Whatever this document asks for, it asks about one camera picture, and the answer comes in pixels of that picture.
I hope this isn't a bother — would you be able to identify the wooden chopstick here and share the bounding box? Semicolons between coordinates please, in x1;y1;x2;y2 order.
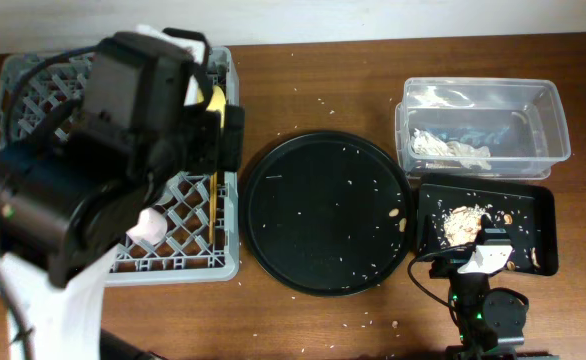
208;173;218;246

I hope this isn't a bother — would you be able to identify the yellow bowl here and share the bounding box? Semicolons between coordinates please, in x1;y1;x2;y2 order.
206;85;227;129

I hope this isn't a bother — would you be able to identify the pink plastic cup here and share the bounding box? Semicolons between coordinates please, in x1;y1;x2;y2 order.
126;208;168;245

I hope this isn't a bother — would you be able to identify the white napkin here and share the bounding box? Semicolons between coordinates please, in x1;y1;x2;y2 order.
411;129;492;170

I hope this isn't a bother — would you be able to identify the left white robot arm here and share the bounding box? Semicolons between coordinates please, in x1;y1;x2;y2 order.
0;28;245;359

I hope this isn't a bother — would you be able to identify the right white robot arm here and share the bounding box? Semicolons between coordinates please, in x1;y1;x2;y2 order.
408;228;529;360

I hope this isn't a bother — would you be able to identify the round black tray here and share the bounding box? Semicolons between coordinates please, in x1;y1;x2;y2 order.
239;131;417;297

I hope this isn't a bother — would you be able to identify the clear plastic bin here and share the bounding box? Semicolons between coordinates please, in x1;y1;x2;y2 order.
395;77;572;180

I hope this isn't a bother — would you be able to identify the black rectangular bin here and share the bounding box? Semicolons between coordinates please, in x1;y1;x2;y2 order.
416;174;559;276

